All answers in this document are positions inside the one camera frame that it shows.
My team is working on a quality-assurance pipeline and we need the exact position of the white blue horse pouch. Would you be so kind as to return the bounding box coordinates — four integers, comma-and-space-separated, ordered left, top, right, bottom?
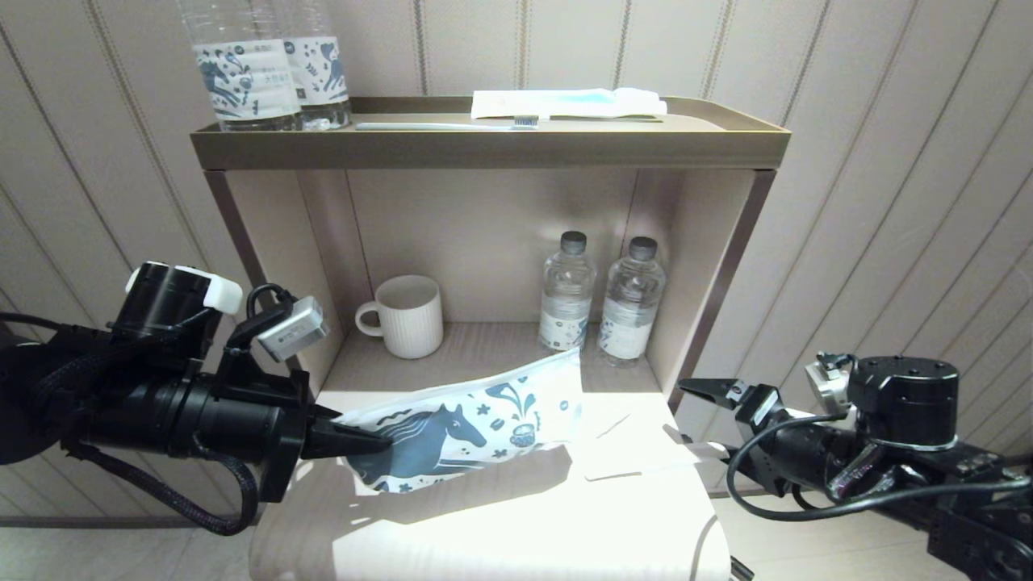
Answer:
335, 349, 583, 493

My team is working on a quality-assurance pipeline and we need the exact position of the small clear water bottle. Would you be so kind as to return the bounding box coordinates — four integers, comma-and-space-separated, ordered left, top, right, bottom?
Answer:
598, 236, 667, 369
539, 232, 596, 356

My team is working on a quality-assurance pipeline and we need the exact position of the white ribbed ceramic mug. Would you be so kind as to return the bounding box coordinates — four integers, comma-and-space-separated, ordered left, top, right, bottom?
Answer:
356, 275, 444, 360

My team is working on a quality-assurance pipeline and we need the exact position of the beige wooden shelf cabinet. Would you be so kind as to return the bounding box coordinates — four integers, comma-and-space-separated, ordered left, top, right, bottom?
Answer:
203, 168, 777, 404

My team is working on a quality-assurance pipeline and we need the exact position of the pale blue toothbrush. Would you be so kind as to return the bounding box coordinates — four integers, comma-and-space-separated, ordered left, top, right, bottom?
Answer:
355, 115, 540, 132

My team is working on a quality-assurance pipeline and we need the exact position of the white blue toothpaste packet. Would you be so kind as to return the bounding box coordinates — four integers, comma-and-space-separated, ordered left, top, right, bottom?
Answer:
471, 88, 667, 122

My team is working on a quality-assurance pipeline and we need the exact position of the large clear water bottle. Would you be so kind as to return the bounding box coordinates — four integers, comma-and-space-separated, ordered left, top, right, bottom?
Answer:
278, 0, 353, 132
176, 0, 303, 132

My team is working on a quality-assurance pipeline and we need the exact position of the black right camera cable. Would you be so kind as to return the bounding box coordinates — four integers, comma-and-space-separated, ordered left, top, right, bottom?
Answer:
725, 355, 1033, 521

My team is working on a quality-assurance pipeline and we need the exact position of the black camera cable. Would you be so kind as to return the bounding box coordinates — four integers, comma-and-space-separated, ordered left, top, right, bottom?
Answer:
246, 284, 295, 324
725, 355, 1033, 521

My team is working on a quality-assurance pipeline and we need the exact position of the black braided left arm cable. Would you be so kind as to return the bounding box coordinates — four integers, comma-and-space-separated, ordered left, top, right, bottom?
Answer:
61, 440, 261, 536

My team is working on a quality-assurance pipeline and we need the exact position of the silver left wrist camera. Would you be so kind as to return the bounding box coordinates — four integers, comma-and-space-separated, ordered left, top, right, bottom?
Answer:
257, 296, 330, 362

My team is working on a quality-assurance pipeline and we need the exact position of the black left camera cable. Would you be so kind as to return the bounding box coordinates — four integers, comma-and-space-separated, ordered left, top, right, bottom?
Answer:
246, 284, 295, 324

